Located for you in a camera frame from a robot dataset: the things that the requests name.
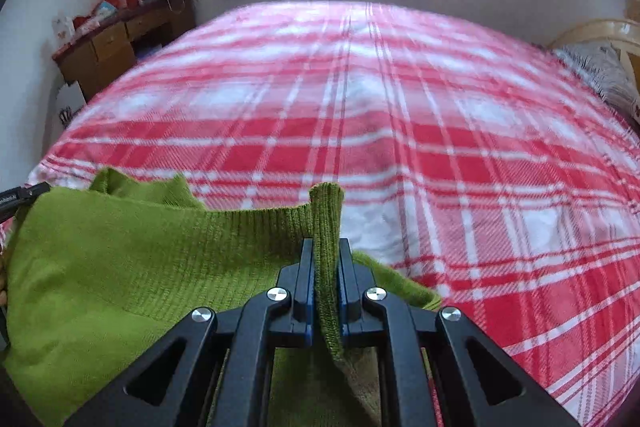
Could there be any white paper shopping bag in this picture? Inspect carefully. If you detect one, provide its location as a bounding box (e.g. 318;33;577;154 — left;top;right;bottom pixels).
54;82;86;128

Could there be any green striped knit sweater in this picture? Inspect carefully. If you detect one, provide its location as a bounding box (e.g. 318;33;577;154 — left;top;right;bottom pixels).
3;167;444;427

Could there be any cream wooden headboard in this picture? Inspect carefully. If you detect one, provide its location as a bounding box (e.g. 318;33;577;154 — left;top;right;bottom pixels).
548;18;640;87

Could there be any red plaid bed blanket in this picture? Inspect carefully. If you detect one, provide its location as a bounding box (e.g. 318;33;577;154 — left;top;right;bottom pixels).
27;2;639;426

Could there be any grey patterned pillow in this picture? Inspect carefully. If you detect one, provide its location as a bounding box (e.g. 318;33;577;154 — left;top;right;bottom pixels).
552;40;639;124

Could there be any brown wooden desk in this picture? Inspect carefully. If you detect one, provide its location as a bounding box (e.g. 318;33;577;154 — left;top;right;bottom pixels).
52;0;195;101

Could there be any white card on desk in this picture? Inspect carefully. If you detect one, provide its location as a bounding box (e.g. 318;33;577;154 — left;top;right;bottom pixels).
52;14;75;46

